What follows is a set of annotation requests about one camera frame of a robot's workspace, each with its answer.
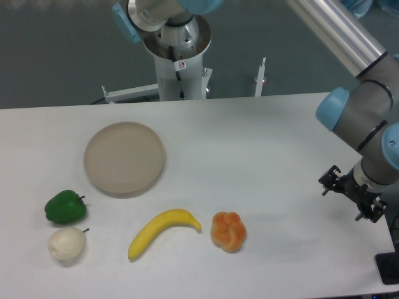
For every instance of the white metal bracket left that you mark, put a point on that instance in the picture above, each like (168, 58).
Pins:
(130, 93)

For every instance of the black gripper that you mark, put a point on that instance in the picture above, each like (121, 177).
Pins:
(369, 207)

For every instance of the white pear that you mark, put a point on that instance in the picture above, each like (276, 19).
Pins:
(66, 243)

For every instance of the orange knotted bread roll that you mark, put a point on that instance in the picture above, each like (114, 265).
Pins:
(228, 231)

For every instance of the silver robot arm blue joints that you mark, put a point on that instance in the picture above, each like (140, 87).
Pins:
(177, 30)

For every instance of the yellow banana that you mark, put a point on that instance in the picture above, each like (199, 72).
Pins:
(163, 221)

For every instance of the green bell pepper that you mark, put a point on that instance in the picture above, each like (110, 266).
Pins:
(65, 208)

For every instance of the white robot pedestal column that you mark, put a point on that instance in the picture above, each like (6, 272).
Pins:
(182, 79)

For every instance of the beige round plate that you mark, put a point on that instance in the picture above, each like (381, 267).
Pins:
(124, 159)

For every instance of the white post with red clamp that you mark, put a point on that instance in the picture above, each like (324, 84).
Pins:
(260, 79)

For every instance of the black device at table edge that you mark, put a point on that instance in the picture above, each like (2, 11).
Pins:
(387, 263)

